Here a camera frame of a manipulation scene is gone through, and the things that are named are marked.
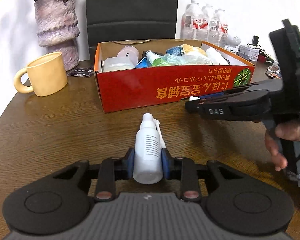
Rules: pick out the blue snack packet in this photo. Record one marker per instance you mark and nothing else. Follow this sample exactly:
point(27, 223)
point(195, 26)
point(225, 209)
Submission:
point(176, 51)

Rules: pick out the foil snack wrapper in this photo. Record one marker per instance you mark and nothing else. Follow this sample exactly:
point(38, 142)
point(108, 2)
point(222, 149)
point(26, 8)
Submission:
point(273, 72)

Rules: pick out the small white robot toy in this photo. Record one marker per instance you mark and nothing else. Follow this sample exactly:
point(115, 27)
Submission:
point(232, 43)

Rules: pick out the dark card on table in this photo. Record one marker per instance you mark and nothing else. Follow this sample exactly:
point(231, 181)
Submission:
point(80, 72)

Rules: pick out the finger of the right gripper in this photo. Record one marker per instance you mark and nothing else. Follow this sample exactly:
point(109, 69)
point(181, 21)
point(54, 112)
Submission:
point(208, 96)

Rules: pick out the purple textured vase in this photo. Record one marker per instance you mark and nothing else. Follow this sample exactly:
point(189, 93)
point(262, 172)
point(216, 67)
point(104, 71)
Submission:
point(57, 29)

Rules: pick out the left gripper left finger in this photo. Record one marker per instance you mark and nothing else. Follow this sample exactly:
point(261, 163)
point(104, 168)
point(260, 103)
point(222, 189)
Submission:
point(124, 166)

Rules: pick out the red cardboard box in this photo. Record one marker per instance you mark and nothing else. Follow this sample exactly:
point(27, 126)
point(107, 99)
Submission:
point(132, 88)

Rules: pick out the water bottle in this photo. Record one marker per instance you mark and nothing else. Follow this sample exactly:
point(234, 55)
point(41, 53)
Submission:
point(190, 21)
point(223, 26)
point(209, 22)

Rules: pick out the iridescent plastic bag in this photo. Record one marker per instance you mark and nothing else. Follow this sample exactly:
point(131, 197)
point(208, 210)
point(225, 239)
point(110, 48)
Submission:
point(195, 59)

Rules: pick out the water bottle left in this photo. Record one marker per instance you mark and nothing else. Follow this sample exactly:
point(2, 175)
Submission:
point(190, 21)

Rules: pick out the water bottle right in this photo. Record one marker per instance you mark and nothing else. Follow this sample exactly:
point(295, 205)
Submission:
point(223, 26)

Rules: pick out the small white device box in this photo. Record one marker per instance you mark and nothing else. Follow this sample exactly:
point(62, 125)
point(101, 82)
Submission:
point(248, 52)

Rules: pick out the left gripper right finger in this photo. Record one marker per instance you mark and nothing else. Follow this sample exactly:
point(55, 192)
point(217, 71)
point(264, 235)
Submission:
point(171, 167)

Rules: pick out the water bottle middle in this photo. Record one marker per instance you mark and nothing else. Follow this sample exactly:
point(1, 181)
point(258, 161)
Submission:
point(209, 22)

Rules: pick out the yellow ceramic mug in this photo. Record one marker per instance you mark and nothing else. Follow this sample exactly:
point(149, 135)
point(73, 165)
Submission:
point(46, 74)

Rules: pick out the white spray bottle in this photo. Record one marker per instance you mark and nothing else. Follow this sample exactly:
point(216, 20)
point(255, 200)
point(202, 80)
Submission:
point(148, 145)

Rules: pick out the green spray bottle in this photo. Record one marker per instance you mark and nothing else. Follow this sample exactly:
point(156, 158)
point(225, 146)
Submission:
point(156, 60)

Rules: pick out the white round cap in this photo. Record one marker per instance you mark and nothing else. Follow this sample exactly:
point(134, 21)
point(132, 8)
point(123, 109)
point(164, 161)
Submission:
point(193, 98)

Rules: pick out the translucent white container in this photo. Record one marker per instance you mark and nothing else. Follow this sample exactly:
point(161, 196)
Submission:
point(117, 63)

